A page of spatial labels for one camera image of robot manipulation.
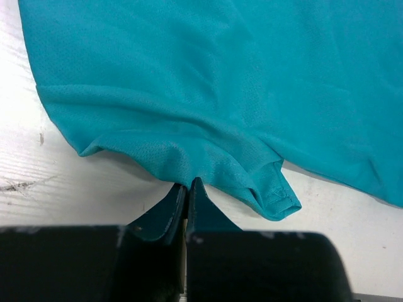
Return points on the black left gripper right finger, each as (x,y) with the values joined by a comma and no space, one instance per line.
(225,263)

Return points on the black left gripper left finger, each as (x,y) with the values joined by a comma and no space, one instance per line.
(139,261)

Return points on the teal blue t-shirt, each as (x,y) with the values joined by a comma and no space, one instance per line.
(228,90)

